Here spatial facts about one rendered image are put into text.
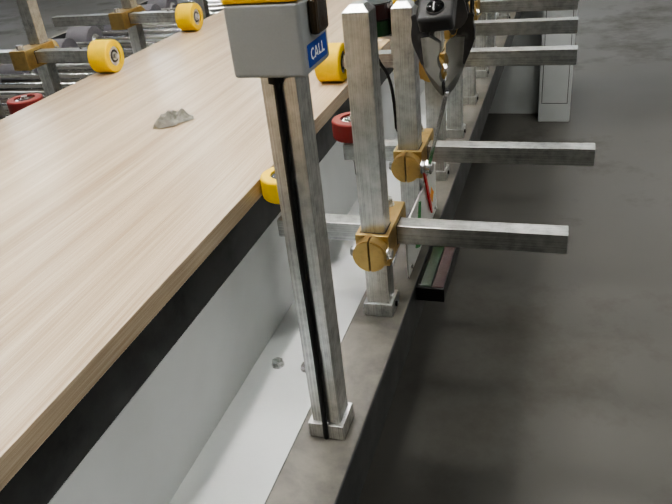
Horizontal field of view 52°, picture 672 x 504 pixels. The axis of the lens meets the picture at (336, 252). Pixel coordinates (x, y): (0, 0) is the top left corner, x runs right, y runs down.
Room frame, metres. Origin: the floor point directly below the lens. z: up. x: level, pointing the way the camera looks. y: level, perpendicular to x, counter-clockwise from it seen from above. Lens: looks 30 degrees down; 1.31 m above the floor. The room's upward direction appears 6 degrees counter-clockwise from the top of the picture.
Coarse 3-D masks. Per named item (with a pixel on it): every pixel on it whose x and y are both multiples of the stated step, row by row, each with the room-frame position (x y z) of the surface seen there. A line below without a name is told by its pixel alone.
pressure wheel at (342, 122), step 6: (342, 114) 1.22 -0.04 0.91; (348, 114) 1.22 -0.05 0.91; (336, 120) 1.19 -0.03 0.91; (342, 120) 1.19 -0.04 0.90; (348, 120) 1.19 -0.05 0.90; (336, 126) 1.17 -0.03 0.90; (342, 126) 1.16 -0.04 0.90; (348, 126) 1.16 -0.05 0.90; (336, 132) 1.17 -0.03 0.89; (342, 132) 1.16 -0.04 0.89; (348, 132) 1.16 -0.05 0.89; (336, 138) 1.17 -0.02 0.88; (342, 138) 1.16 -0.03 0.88; (348, 138) 1.16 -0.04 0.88; (354, 162) 1.19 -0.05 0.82
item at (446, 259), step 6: (444, 252) 1.03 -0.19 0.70; (450, 252) 1.03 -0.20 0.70; (444, 258) 1.01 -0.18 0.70; (450, 258) 1.01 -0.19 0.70; (444, 264) 0.99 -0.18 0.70; (438, 270) 0.97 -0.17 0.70; (444, 270) 0.97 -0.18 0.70; (438, 276) 0.95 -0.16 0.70; (444, 276) 0.95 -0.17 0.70; (438, 282) 0.93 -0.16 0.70; (444, 282) 0.93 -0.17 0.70
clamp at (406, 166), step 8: (424, 128) 1.20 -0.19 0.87; (432, 128) 1.19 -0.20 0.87; (424, 136) 1.15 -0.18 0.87; (432, 136) 1.18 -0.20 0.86; (424, 144) 1.12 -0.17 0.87; (400, 152) 1.10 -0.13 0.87; (408, 152) 1.09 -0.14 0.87; (416, 152) 1.09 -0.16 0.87; (424, 152) 1.11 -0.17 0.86; (400, 160) 1.08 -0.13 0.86; (408, 160) 1.07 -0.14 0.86; (416, 160) 1.07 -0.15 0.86; (392, 168) 1.08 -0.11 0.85; (400, 168) 1.08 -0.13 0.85; (408, 168) 1.07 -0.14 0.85; (416, 168) 1.07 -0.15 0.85; (400, 176) 1.08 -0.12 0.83; (408, 176) 1.07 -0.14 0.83; (416, 176) 1.07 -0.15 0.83
